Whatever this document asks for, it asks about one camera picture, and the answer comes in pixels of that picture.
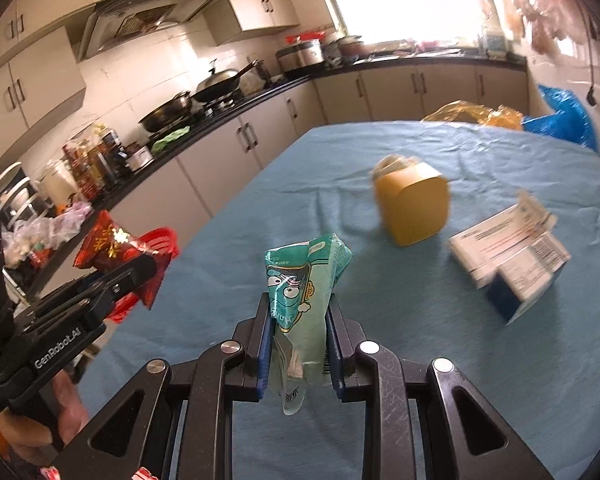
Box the hanging pink plastic bags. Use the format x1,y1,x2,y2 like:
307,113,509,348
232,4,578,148
500,0,578,56

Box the red plastic basket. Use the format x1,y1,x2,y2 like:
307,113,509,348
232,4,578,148
107,227,181,323

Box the kitchen window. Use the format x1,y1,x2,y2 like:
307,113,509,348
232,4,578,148
312,0,486,46

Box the teal cartoon snack packet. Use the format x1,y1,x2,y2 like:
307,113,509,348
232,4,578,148
264,232,353,417

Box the person's left hand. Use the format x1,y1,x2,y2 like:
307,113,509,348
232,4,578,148
0,372,90,466

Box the glass range hood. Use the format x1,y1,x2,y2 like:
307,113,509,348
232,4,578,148
77,0,231,61

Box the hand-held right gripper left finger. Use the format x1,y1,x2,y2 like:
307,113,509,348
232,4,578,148
50,292,276,480

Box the steel rice cooker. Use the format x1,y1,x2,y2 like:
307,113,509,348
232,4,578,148
275,39,326,77

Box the beige wall cabinets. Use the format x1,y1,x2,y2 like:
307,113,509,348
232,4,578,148
0,0,303,131

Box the gas stove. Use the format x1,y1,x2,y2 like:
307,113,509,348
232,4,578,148
147,95,246,138

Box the black wok with lid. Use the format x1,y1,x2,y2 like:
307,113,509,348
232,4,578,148
194,59,261,103

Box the yellow plastic bag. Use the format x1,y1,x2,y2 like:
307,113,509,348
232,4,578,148
421,101,525,132

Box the beige base cabinets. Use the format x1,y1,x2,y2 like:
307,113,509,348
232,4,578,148
10,52,531,311

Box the white striped carton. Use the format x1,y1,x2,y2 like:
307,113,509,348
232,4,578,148
448,191,558,288

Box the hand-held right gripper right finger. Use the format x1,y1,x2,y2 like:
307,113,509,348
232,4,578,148
325,302,556,480

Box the green cloth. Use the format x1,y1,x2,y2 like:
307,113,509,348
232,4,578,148
151,127,190,153

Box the white dish rack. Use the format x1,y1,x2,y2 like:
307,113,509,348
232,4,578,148
0,161,36,221

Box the blue plastic bag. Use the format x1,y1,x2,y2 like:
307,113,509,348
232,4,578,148
522,84,600,153

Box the plastic detergent bottle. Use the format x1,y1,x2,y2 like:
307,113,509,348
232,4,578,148
480,27,511,58

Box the red snack packet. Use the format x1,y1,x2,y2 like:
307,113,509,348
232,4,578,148
73,210,157,311

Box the steel wok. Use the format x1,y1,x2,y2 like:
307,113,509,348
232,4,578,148
138,91,193,133

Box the black cable with plug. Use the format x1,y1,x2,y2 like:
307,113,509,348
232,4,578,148
582,7,600,108

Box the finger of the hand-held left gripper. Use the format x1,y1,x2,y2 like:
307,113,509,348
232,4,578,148
40,255,158,318

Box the row of condiment bottles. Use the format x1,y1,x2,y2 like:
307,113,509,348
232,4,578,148
55,125,131,196

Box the crumpled plastic bags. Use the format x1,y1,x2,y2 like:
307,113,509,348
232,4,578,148
2,200,93,268

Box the yellow cardboard box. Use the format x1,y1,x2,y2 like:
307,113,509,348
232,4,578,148
372,154,452,247

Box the red white patterned cloth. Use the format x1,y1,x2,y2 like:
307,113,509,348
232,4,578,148
40,466,158,480

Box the blue tablecloth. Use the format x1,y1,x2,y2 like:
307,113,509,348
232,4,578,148
67,120,600,480

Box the brown cooking pot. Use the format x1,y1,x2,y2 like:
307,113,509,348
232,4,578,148
337,35,366,58

